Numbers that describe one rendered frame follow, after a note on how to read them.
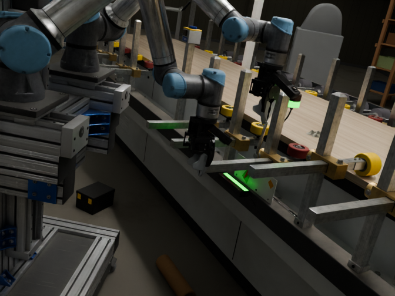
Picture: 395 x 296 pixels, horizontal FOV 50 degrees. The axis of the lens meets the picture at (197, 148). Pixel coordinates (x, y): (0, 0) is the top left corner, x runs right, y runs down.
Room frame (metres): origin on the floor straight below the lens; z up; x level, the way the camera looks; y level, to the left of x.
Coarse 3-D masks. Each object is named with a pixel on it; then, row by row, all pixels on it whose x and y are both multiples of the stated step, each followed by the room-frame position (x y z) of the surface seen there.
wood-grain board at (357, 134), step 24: (144, 48) 3.43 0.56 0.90; (192, 72) 2.75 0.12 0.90; (312, 96) 2.64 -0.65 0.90; (288, 120) 1.95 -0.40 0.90; (312, 120) 2.03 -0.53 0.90; (360, 120) 2.21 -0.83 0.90; (288, 144) 1.66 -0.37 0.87; (312, 144) 1.63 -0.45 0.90; (336, 144) 1.69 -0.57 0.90; (360, 144) 1.75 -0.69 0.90; (384, 144) 1.82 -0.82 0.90
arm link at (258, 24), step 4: (252, 20) 1.46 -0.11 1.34; (256, 20) 1.50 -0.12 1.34; (260, 20) 1.50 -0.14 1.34; (256, 24) 1.46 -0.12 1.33; (260, 24) 1.48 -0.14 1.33; (264, 24) 1.48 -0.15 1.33; (256, 28) 1.45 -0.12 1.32; (260, 28) 1.47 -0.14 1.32; (264, 28) 1.47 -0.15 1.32; (256, 32) 1.45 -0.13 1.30; (260, 32) 1.47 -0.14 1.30; (256, 36) 1.47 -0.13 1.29; (260, 36) 1.47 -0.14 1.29; (252, 40) 1.47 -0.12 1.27; (256, 40) 1.49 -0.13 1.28; (260, 40) 1.48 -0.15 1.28
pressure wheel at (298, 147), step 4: (292, 144) 1.56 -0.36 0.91; (296, 144) 1.58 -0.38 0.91; (300, 144) 1.58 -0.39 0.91; (288, 148) 1.55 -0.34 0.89; (292, 148) 1.53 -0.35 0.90; (296, 148) 1.53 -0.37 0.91; (300, 148) 1.55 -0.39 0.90; (304, 148) 1.55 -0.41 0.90; (308, 148) 1.55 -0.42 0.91; (288, 152) 1.54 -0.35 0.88; (292, 152) 1.52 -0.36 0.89; (296, 152) 1.52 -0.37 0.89; (300, 152) 1.51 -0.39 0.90; (304, 152) 1.52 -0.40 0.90; (292, 156) 1.52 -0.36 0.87; (296, 156) 1.52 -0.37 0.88; (300, 156) 1.51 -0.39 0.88; (304, 156) 1.52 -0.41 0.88
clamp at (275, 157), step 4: (264, 148) 1.57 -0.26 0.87; (260, 152) 1.54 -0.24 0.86; (264, 152) 1.52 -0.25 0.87; (260, 156) 1.54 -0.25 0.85; (264, 156) 1.52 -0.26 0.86; (268, 156) 1.50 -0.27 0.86; (272, 156) 1.49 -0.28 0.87; (276, 156) 1.50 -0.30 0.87; (280, 156) 1.51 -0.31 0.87; (272, 160) 1.48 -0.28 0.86; (276, 160) 1.46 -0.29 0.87
